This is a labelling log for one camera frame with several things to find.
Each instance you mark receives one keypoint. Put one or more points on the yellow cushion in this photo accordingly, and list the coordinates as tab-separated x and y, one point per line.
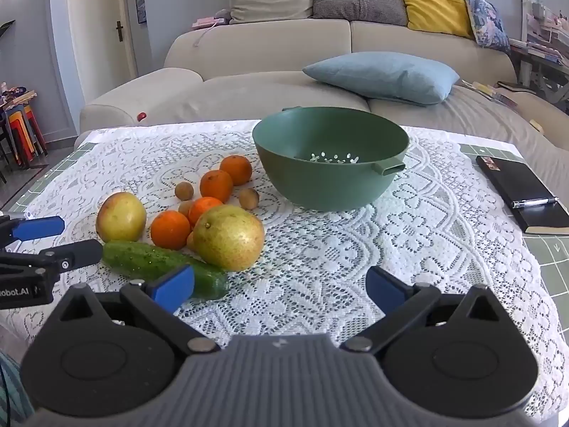
433	0

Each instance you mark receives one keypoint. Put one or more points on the green colander bowl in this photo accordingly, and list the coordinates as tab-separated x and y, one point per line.
329	178

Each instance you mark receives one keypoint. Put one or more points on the silver black pen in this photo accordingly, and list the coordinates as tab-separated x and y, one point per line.
533	202

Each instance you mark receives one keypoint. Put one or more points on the black notebook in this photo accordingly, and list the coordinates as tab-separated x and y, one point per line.
520	182

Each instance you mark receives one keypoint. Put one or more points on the light blue cushion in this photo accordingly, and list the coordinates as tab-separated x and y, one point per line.
382	75

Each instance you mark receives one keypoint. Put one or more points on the white lace tablecloth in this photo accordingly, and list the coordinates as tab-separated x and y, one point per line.
311	253

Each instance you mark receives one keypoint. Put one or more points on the yellow-green apple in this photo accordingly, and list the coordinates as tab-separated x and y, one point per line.
121	216

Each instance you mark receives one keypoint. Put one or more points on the white door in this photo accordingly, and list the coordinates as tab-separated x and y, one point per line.
102	31

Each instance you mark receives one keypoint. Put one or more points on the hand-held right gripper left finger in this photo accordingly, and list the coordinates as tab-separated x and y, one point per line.
173	288

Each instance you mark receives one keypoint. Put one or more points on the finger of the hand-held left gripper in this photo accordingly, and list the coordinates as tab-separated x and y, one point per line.
38	227
75	253

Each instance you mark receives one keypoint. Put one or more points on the green cucumber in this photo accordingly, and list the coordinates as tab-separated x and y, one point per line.
142	260

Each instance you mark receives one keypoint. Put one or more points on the yellow lemon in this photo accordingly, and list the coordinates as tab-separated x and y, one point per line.
228	236

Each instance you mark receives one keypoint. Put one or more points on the black book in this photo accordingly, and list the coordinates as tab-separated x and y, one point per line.
515	86

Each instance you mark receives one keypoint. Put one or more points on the pink flat item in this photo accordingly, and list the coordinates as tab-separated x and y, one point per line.
209	23

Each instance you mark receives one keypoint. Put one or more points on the beige sofa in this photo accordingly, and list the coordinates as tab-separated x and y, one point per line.
249	93

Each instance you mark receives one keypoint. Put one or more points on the yellow notepad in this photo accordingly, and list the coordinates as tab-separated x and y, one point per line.
536	125

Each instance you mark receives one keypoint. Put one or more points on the magazines with yellow edge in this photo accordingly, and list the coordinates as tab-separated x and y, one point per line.
484	91

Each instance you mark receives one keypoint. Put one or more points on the blue floral cushion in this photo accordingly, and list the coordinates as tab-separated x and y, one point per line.
486	22

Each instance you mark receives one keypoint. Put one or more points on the stack of colourful stools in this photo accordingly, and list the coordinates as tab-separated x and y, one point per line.
24	129

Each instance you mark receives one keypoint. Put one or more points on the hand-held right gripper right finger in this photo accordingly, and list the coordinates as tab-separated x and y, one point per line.
384	287

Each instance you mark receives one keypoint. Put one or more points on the orange mandarin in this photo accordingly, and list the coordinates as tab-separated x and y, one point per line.
170	230
216	186
235	170
206	209

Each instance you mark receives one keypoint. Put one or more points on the teal striped cloth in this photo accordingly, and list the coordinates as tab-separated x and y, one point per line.
13	387

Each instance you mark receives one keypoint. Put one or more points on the cluttered side shelf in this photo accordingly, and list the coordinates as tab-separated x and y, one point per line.
542	44

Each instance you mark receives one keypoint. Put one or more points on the grey checked cushion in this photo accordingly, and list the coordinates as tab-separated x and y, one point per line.
360	4

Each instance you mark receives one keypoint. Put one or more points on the black wall-mounted device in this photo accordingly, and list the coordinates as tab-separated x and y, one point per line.
6	29

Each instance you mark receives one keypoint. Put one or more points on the clutter of printed boxes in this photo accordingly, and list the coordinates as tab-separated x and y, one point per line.
15	94

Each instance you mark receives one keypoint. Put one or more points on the small red ball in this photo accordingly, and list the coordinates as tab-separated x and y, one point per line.
141	116

